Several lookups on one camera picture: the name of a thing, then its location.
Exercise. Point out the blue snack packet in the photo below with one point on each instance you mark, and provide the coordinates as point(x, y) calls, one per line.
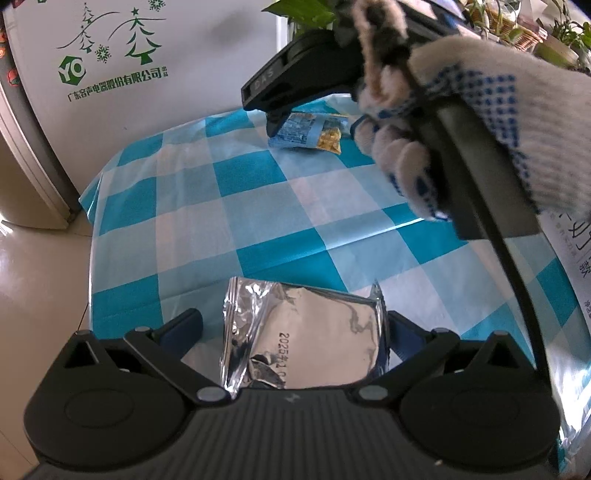
point(307, 131)

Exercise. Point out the person's right hand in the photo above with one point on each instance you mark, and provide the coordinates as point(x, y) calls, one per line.
point(508, 101)

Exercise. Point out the printed cardboard box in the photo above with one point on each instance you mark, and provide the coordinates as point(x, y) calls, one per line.
point(572, 258)

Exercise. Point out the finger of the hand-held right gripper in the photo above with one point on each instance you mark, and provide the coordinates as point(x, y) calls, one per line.
point(279, 121)

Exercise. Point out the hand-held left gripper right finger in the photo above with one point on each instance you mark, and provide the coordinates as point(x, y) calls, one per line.
point(407, 333)

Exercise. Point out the small potted green plant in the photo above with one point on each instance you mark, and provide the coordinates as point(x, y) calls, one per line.
point(565, 37)

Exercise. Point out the white freezer with green print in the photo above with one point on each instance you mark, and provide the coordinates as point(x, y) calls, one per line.
point(184, 55)

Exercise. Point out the silver foil snack packet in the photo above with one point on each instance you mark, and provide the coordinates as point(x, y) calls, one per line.
point(314, 337)

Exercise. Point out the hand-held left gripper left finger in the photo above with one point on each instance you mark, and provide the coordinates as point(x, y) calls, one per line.
point(180, 331)

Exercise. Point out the wicker basket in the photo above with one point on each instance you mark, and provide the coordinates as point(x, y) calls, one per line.
point(521, 34)

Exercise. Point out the blue checked tablecloth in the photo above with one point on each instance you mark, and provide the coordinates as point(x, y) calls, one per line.
point(277, 217)

